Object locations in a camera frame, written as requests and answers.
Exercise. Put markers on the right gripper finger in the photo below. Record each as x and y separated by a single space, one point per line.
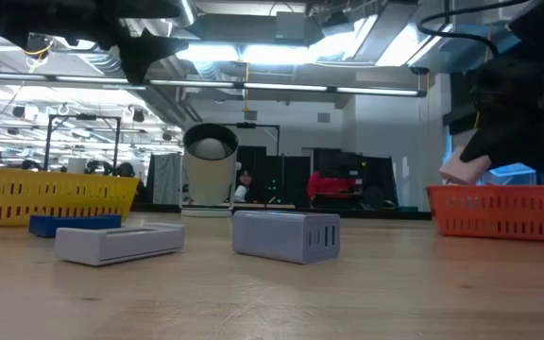
517 151

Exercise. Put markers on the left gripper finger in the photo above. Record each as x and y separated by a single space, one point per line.
140 8
144 49

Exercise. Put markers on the pink block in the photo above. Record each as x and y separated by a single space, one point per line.
461 172

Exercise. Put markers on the lavender slotted adapter box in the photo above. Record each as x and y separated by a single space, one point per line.
277 236

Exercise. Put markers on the orange plastic basket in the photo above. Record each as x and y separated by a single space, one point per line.
498 212

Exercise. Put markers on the black hanging spotlight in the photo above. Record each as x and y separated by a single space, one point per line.
19 112
138 115

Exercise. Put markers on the bright ceiling light panel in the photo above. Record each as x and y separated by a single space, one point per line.
253 54

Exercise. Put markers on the white ball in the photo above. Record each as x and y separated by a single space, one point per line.
210 148

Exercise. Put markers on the grey curtain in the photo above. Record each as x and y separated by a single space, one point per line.
165 179

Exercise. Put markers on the black cabinet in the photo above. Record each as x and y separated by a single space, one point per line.
380 170

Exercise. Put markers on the long suspended linear light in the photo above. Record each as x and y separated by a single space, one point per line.
283 87

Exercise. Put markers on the white cylinder holder black rim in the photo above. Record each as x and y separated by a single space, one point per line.
208 179

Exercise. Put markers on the grey ceiling unit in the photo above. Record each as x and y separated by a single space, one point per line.
291 26

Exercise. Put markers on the yellow plastic basket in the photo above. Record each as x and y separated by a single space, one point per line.
55 196

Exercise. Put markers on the blue flat box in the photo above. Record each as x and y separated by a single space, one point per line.
64 224

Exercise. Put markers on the black partition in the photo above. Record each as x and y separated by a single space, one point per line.
291 175

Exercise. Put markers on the white flat slotted box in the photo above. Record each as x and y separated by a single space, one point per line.
111 245

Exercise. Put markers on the silver ceiling duct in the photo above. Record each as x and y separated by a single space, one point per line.
187 14

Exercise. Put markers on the black station frame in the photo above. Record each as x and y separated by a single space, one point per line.
85 116

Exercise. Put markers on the grey wall vent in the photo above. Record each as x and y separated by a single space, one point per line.
250 115
323 117

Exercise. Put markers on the black camera stand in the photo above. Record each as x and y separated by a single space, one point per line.
246 125

